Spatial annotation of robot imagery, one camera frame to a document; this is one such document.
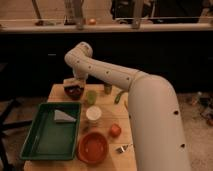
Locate grey folded cloth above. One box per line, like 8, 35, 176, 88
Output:
54, 110, 76, 122

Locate orange bowl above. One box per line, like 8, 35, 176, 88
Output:
77, 132, 109, 165

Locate black office chair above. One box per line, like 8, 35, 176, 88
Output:
0, 96, 32, 171

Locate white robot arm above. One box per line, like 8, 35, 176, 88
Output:
64, 42, 191, 171

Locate green chili pepper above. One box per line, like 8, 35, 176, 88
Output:
114, 90, 127, 104

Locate green translucent cup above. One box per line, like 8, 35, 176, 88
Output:
86, 90, 97, 105

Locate orange tomato toy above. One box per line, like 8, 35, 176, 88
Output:
109, 124, 122, 138

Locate metal tin can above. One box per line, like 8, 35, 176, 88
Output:
104, 83, 112, 95

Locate orange ball on counter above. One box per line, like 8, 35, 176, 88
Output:
88, 18, 97, 25

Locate green plastic tray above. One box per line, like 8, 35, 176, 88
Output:
20, 102, 81, 161

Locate silver fork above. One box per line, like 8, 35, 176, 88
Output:
116, 143, 133, 154

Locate white cup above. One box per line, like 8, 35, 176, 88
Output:
86, 106, 102, 124

